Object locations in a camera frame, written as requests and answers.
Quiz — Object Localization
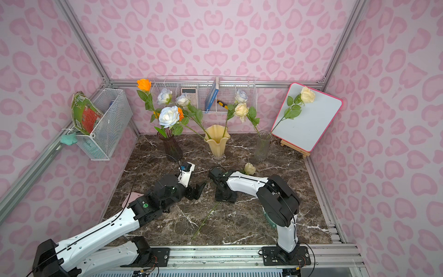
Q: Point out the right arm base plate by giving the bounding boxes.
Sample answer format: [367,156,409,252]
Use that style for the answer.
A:
[258,245,311,267]

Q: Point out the yellow utility knife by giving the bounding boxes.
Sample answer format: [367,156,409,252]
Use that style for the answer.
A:
[217,100,228,110]

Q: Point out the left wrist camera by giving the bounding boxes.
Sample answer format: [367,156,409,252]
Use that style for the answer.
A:
[178,162,195,188]

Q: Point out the green alarm clock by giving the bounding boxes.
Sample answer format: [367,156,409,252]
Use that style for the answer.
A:
[264,211,276,229]

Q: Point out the green clip hook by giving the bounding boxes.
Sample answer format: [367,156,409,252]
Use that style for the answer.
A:
[60,133,78,145]

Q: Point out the pink framed whiteboard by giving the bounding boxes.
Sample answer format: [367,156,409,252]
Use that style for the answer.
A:
[271,83,343,153]

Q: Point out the green red picture card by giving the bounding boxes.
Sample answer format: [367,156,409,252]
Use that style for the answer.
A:
[71,91,103,135]

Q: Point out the purple glass vase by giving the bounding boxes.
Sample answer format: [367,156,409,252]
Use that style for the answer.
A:
[157,129,183,162]

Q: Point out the blue white rose three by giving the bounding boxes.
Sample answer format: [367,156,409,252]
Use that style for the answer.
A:
[175,94,205,139]

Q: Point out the blue white rose two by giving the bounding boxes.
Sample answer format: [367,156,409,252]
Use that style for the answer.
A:
[222,90,248,137]

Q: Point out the wooden easel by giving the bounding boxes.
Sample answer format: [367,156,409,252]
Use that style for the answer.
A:
[280,139,310,158]

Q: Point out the yellow ceramic vase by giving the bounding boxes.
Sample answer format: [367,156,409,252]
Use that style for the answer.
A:
[205,125,231,160]

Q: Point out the blue white rose one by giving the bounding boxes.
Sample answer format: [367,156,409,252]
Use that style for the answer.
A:
[157,88,173,106]

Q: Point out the orange rose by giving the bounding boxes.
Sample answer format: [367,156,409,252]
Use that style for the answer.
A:
[178,107,184,121]
[137,79,158,114]

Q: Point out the pink flat case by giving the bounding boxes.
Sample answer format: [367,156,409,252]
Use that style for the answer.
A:
[122,192,144,208]

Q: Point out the white wire wall shelf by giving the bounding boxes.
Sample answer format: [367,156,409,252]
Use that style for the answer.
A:
[151,75,257,114]

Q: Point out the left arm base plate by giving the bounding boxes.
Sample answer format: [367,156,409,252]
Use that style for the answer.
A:
[121,248,171,268]

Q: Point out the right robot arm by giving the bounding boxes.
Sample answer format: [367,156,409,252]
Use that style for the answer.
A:
[208,167,301,257]

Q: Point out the clear glass vase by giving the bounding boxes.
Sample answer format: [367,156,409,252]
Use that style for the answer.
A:
[254,130,272,160]

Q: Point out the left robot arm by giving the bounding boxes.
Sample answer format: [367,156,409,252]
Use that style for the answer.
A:
[31,173,207,277]

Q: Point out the white calculator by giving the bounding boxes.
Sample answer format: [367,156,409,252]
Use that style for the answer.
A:
[181,87,198,108]

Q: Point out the blue book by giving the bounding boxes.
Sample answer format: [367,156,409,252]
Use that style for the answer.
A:
[204,77,219,111]

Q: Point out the white wire side basket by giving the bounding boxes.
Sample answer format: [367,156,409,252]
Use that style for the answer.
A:
[74,88,133,161]

